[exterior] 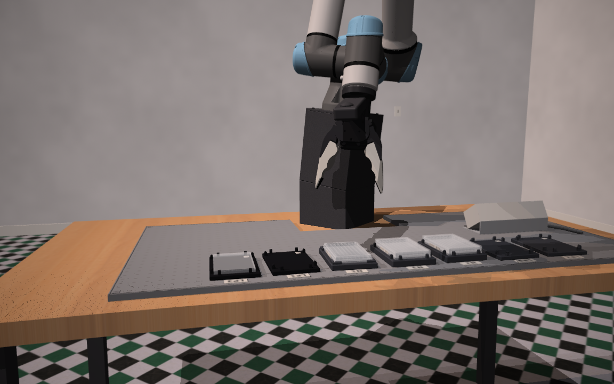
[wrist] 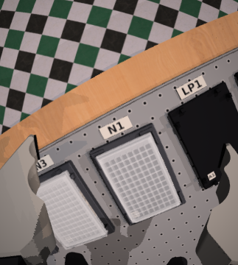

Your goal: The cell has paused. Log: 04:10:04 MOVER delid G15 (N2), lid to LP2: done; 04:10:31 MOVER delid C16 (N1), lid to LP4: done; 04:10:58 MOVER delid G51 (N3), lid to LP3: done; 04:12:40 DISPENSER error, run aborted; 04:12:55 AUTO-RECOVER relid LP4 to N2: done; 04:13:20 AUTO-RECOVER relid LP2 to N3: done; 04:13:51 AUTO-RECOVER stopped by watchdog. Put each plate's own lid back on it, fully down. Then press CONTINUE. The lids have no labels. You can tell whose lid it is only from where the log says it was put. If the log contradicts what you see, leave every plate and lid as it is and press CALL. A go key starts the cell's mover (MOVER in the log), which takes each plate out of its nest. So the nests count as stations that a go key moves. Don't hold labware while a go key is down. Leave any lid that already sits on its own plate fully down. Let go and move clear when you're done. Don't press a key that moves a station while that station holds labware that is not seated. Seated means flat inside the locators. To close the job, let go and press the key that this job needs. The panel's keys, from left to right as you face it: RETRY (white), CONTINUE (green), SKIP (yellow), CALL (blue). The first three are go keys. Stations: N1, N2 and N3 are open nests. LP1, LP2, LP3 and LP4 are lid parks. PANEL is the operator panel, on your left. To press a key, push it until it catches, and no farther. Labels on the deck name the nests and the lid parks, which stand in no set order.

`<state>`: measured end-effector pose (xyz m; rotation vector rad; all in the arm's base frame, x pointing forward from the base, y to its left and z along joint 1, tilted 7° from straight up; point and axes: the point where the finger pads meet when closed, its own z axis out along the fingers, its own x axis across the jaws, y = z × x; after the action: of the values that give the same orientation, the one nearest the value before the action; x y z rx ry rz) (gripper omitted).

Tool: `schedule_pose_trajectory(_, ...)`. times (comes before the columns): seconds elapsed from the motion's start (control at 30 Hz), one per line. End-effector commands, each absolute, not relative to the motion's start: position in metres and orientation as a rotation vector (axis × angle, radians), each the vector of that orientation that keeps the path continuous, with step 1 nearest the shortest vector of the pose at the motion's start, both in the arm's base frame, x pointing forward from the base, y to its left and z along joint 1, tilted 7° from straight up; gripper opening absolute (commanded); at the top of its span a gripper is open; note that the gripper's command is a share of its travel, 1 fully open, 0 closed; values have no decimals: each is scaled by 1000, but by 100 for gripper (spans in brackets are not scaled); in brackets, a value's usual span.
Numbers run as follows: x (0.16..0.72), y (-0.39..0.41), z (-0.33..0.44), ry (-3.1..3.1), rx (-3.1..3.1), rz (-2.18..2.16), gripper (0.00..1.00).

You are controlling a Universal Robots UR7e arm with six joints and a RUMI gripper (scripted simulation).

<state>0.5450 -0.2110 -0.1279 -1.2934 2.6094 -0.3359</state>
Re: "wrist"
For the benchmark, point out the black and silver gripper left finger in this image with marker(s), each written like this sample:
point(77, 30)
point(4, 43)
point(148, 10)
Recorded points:
point(26, 234)

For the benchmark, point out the translucent white plate lid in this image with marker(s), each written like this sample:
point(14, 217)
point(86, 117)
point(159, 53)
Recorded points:
point(72, 221)

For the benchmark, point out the grey perforated base plate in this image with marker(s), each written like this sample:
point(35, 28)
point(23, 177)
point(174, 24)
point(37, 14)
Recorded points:
point(173, 233)

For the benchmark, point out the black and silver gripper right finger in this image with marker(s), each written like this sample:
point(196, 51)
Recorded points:
point(218, 242)

